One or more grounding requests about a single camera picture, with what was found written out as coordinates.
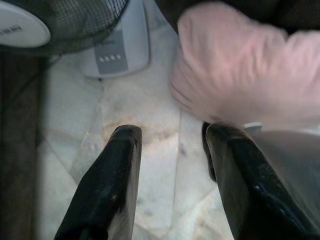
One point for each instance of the black standing fan white base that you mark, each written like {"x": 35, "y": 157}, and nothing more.
{"x": 138, "y": 37}

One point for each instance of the small dark brown sofa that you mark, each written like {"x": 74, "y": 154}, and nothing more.
{"x": 17, "y": 150}

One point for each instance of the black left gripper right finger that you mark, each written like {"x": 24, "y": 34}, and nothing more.
{"x": 247, "y": 190}

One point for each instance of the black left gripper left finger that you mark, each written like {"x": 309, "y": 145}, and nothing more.
{"x": 110, "y": 180}

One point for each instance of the pink cat face pillow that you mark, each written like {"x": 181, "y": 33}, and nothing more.
{"x": 237, "y": 65}

